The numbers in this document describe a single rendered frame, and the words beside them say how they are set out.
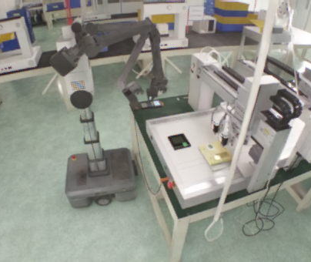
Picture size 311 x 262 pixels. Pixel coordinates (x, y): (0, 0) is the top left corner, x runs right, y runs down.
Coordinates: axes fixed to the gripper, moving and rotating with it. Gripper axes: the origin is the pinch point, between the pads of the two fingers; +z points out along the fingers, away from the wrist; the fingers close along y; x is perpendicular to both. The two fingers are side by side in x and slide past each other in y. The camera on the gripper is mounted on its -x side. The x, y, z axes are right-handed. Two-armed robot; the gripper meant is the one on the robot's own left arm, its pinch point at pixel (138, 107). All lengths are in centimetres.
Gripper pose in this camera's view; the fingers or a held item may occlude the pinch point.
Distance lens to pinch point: 175.7
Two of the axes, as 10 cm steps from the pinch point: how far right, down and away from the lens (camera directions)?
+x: -8.3, 5.5, 1.2
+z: 4.8, 5.8, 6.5
